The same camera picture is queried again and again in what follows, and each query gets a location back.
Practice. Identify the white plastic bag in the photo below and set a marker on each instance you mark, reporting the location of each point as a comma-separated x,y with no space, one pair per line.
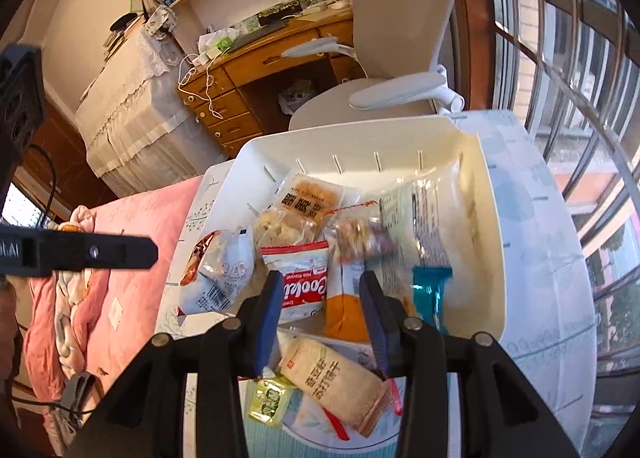
215,40

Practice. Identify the red-edged clear snack packet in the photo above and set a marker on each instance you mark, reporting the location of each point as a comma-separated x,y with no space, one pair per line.
337,425

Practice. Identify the red white cookie packet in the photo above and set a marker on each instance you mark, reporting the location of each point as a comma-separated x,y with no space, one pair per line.
300,288

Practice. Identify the large clear snack packet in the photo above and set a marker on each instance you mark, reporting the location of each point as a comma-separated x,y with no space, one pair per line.
440,223

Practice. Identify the pale pastry clear packet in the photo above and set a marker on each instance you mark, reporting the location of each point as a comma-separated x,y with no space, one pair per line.
307,195

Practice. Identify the clear rice crisp packet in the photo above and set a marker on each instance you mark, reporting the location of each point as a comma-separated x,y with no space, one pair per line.
282,230

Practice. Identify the clear oat cookie packet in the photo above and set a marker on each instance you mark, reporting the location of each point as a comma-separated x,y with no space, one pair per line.
357,235

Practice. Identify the wooden desk with drawers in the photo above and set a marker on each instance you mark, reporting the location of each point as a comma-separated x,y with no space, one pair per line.
260,63

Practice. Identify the crumpled plastic bag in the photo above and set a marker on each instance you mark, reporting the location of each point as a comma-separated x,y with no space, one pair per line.
297,95

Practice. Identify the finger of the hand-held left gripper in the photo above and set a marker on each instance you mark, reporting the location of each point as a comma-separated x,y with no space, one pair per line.
100,251

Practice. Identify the white red bun packet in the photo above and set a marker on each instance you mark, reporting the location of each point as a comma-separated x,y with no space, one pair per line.
220,263

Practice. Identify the black keyboard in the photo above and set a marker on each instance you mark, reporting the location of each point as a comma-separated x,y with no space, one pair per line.
260,31

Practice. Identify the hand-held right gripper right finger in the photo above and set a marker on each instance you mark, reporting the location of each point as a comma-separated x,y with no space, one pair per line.
376,325

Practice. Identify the orange white snack packet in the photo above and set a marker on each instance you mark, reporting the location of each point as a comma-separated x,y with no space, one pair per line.
347,313

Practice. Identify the window with metal grille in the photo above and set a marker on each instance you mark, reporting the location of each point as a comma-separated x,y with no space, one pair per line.
575,88

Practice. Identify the pink fluffy blanket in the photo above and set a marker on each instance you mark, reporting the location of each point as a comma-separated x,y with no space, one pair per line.
135,288

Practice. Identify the white lace cloth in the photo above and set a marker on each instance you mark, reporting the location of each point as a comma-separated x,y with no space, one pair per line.
140,123

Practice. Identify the white plastic bin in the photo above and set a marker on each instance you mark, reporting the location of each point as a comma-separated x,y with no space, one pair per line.
360,143

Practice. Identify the small green snack packet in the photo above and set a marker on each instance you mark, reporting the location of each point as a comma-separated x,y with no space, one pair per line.
270,400

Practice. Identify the blue foil snack packet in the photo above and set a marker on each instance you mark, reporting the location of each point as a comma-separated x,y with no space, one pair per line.
430,288

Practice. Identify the beige cracker packet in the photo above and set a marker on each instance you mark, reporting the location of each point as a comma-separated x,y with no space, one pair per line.
330,378

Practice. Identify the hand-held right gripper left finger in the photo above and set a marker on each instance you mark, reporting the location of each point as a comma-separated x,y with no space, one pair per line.
267,320

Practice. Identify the grey office chair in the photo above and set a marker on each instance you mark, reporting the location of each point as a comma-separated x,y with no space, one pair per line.
400,13

